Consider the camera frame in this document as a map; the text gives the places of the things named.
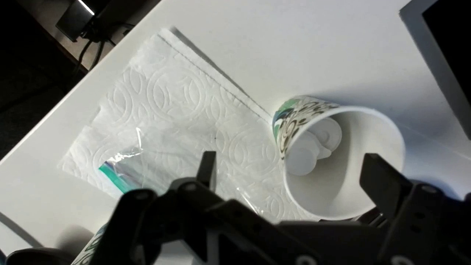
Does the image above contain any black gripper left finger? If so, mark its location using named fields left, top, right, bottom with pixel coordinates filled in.
left=88, top=150, right=306, bottom=265

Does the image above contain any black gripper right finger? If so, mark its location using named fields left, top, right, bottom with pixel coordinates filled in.
left=359, top=152, right=471, bottom=265

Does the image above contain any white embossed paper towel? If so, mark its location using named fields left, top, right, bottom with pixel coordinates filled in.
left=57, top=27, right=314, bottom=224

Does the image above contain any clear plastic wrapper green stripe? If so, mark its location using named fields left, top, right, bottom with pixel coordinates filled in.
left=95, top=125, right=150, bottom=196

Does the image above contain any black round plug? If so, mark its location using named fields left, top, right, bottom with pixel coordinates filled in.
left=0, top=246, right=76, bottom=265

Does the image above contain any small black box device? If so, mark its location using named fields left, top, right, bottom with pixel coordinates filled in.
left=54, top=0, right=97, bottom=41

